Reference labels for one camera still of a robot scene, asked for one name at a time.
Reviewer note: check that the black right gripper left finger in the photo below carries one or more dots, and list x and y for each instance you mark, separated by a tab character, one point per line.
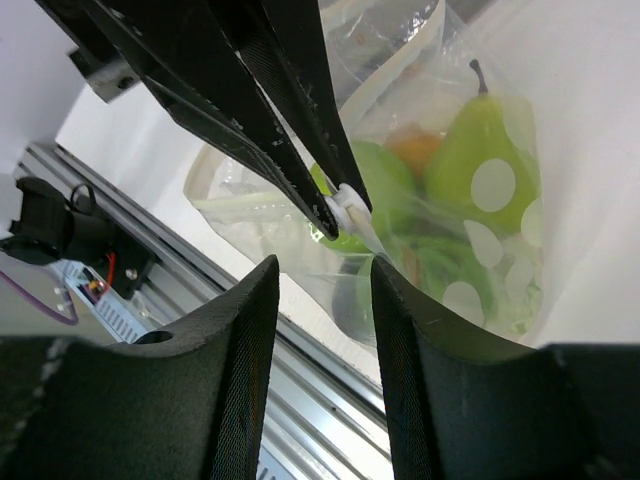
186	401

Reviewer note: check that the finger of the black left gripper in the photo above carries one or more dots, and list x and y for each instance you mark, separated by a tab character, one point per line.
282	45
177	49

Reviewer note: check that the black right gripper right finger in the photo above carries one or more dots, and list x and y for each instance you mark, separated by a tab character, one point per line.
463	403

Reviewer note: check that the orange fruit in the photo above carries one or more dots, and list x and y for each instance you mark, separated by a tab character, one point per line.
415	146

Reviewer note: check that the clear dotted zip bag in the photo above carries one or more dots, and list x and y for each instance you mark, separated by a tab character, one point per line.
394	64

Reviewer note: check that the green custard apple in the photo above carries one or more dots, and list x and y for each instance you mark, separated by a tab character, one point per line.
447	270

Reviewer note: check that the purple eggplant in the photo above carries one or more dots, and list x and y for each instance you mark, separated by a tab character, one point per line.
352	309

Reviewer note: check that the white slotted cable duct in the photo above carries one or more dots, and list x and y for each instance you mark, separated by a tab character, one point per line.
121	320

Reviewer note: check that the aluminium mounting rail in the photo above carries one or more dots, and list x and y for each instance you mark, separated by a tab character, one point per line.
322	420

